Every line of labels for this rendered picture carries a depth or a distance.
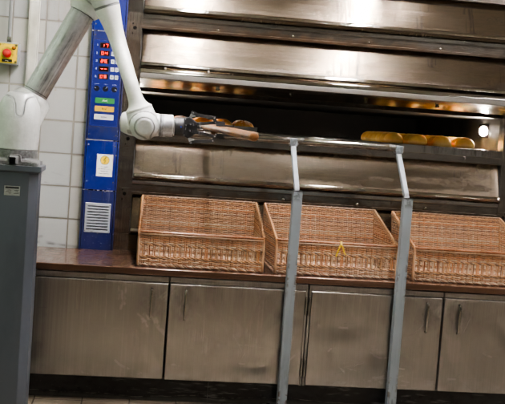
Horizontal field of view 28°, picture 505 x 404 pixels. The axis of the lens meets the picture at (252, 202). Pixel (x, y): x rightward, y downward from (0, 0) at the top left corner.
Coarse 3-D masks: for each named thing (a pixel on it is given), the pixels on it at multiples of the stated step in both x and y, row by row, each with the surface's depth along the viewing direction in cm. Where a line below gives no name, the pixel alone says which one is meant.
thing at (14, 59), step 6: (0, 42) 457; (6, 42) 458; (12, 42) 458; (0, 48) 457; (6, 48) 458; (18, 48) 459; (0, 54) 457; (12, 54) 458; (18, 54) 460; (0, 60) 458; (6, 60) 458; (12, 60) 458; (18, 60) 461
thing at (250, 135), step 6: (204, 126) 471; (210, 126) 447; (216, 126) 424; (222, 132) 401; (228, 132) 377; (234, 132) 360; (240, 132) 344; (246, 132) 332; (252, 132) 321; (246, 138) 331; (252, 138) 321; (258, 138) 322
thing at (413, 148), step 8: (288, 136) 483; (296, 136) 483; (304, 136) 484; (400, 144) 489; (408, 144) 490; (416, 152) 490; (424, 152) 491; (432, 152) 491; (440, 152) 492; (448, 152) 492; (456, 152) 493; (464, 152) 493; (472, 152) 493; (480, 152) 494; (488, 152) 494; (496, 152) 495
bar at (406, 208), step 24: (312, 144) 447; (336, 144) 448; (360, 144) 449; (384, 144) 450; (408, 192) 435; (408, 216) 431; (408, 240) 432; (288, 264) 427; (288, 288) 427; (288, 312) 428; (288, 336) 429; (288, 360) 430
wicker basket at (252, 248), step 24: (144, 216) 472; (168, 216) 473; (192, 216) 475; (240, 216) 477; (144, 240) 430; (168, 240) 471; (192, 240) 431; (216, 240) 432; (240, 240) 433; (264, 240) 434; (144, 264) 430; (168, 264) 431; (192, 264) 433; (216, 264) 433; (240, 264) 434
